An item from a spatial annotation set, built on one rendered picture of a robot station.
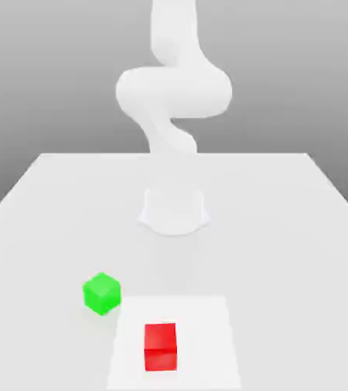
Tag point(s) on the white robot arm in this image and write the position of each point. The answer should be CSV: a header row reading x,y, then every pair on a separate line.
x,y
174,91

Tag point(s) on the small green cube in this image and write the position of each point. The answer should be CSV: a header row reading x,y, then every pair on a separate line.
x,y
102,294

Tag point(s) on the small red cube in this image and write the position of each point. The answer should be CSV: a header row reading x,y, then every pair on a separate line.
x,y
160,346

